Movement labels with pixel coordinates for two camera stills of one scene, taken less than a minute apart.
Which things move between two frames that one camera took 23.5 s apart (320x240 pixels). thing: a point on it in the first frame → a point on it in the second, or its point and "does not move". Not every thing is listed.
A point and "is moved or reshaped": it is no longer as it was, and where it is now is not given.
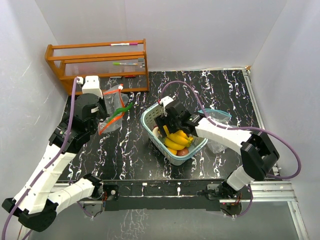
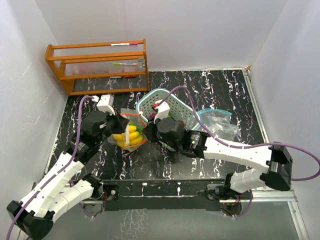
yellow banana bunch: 177,141 is moved or reshaped
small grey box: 141,60 does not move
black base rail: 164,195 does not move
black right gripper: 163,120 → 149,130
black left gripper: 104,113 → 121,122
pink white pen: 124,44 does not move
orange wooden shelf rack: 116,63 does not move
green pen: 119,63 does not move
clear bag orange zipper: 114,99 → 134,136
